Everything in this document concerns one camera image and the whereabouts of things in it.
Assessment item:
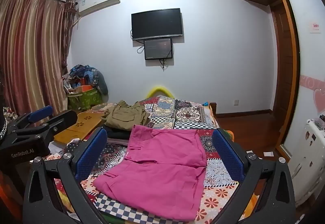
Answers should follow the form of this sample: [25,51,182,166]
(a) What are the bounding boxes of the patchwork printed blanket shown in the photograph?
[43,96,259,224]

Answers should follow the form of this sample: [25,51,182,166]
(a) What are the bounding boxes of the small wall-mounted monitor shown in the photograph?
[144,38,173,60]

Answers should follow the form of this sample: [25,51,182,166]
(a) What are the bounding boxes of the pile of clothes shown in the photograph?
[63,64,108,95]

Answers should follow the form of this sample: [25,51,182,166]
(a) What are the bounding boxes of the frosted sliding door with hearts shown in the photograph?
[276,0,325,158]

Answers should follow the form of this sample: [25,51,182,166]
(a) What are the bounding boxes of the wooden bed footboard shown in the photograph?
[209,102,219,128]

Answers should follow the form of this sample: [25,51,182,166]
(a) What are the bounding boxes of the striped brown curtain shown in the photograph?
[0,0,77,119]

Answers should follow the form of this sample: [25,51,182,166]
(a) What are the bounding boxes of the black folded garment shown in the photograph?
[100,125,132,141]

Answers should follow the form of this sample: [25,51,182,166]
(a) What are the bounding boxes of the wooden door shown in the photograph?
[270,3,290,138]

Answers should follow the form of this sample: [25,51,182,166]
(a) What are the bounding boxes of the green storage box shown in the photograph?
[67,87,103,111]

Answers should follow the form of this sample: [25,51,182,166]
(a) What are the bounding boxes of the wooden lap desk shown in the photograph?
[54,111,107,145]

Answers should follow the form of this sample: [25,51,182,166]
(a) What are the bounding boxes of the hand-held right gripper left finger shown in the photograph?
[22,128,108,224]

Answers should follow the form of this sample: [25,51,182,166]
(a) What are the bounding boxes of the pink pants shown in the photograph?
[93,125,208,222]

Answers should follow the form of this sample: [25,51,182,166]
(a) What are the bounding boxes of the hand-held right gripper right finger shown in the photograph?
[212,128,297,224]

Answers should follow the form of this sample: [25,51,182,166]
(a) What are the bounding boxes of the purple plaid garment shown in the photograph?
[107,138,129,147]

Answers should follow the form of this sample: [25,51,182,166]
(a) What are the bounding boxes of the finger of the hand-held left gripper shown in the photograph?
[15,110,78,142]
[6,106,54,134]

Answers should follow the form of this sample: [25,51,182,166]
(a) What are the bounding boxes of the wall-mounted black television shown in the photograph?
[131,8,184,41]

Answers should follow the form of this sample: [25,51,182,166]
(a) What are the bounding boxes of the khaki pants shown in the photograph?
[101,100,153,131]

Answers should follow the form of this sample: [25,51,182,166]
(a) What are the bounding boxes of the white air conditioner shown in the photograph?
[78,0,121,17]

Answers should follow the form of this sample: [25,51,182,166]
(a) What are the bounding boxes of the yellow cushion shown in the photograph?
[148,85,176,99]

